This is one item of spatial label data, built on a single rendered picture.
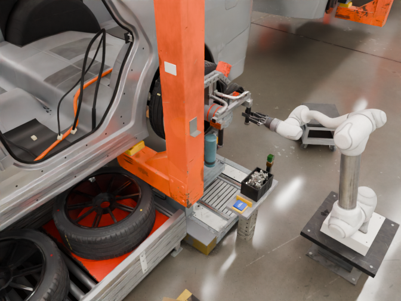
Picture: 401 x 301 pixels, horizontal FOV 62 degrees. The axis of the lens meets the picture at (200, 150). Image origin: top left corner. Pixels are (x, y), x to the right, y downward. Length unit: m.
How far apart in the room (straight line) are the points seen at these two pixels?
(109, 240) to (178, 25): 1.31
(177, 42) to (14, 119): 1.51
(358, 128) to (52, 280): 1.77
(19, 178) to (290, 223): 1.98
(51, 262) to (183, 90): 1.21
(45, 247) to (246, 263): 1.35
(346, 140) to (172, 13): 1.02
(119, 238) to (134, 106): 0.83
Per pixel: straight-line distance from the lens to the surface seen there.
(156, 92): 2.31
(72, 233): 2.22
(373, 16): 5.58
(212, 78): 2.29
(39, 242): 2.25
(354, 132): 1.81
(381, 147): 3.91
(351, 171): 1.97
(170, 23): 1.54
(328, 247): 2.41
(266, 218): 2.84
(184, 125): 1.73
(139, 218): 2.18
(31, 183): 1.99
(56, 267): 2.11
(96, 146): 2.11
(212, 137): 2.36
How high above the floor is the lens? 2.17
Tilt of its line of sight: 40 degrees down
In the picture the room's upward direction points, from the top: straight up
